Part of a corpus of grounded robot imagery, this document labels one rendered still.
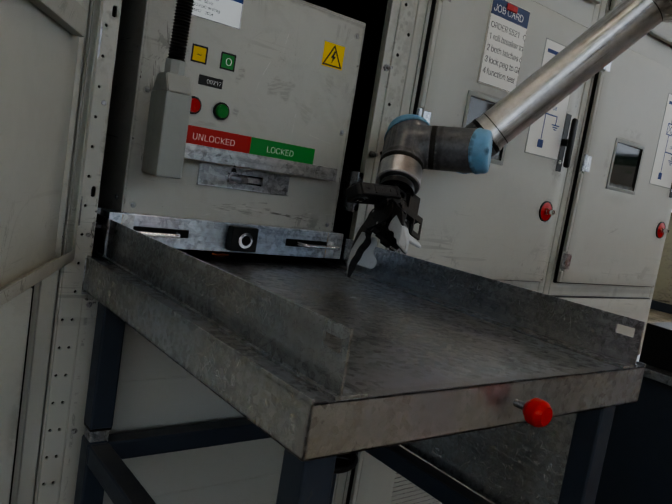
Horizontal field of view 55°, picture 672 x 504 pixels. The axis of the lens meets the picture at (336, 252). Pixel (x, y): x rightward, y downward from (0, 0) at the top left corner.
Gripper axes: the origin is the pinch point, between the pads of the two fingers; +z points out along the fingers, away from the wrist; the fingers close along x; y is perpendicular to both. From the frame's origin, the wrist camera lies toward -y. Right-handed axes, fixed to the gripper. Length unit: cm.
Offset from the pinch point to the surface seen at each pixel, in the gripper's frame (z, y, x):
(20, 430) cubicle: 39, -33, 43
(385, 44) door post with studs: -54, -9, 0
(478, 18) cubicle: -74, 9, -9
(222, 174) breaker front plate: -14.8, -24.8, 21.5
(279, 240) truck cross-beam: -11.8, -6.1, 25.6
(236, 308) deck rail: 29.4, -30.0, -15.1
